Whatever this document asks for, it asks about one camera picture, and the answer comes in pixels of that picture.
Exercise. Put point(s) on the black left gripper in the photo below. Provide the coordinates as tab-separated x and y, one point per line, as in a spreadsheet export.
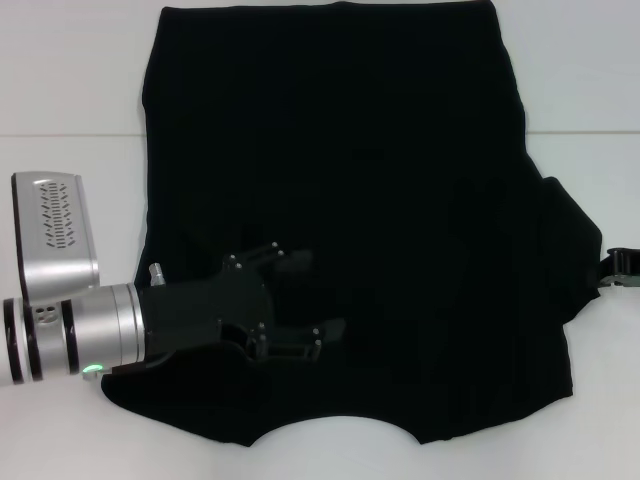
210	310

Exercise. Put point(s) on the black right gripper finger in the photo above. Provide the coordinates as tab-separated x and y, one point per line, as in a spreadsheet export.
625	262

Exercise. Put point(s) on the black t-shirt with pink print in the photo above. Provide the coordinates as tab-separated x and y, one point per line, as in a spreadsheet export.
350	150

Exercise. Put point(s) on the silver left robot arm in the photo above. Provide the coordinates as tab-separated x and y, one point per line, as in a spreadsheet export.
100	330

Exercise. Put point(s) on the silver vented wrist camera box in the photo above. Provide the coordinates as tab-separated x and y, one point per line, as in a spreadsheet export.
55	225

